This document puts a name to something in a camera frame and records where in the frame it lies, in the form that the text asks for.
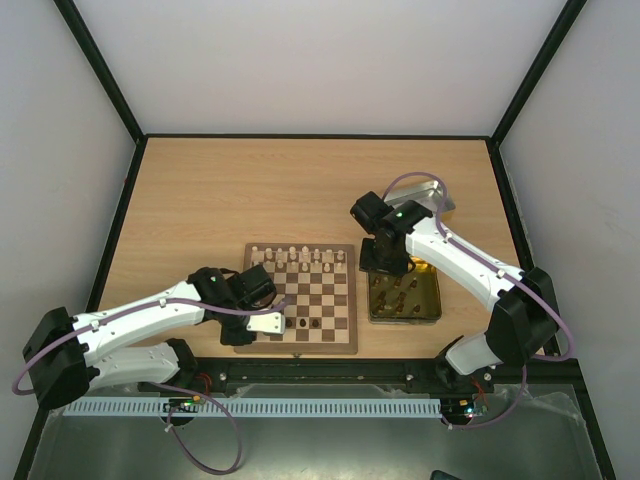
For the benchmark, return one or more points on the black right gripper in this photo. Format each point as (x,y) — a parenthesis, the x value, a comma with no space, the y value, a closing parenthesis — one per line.
(382,261)

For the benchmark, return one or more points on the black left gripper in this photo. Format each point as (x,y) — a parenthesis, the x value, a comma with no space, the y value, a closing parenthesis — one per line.
(228,338)

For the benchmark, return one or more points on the gold tin tray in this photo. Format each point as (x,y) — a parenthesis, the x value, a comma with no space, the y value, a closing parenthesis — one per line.
(411,299)

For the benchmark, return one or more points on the wooden chessboard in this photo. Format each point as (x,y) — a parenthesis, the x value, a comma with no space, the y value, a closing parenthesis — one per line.
(319,282)

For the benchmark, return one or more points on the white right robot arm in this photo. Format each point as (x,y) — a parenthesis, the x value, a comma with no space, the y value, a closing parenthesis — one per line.
(521,303)

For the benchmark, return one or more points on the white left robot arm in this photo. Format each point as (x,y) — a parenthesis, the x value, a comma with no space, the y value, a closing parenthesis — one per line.
(69,355)

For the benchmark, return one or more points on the silver tin lid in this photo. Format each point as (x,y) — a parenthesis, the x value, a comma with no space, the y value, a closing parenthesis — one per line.
(429,194)

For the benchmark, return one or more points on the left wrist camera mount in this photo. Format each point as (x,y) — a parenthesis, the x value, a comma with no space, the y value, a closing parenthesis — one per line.
(267,323)

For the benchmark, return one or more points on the white slotted cable duct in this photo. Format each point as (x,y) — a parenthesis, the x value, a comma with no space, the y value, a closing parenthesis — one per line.
(255,408)

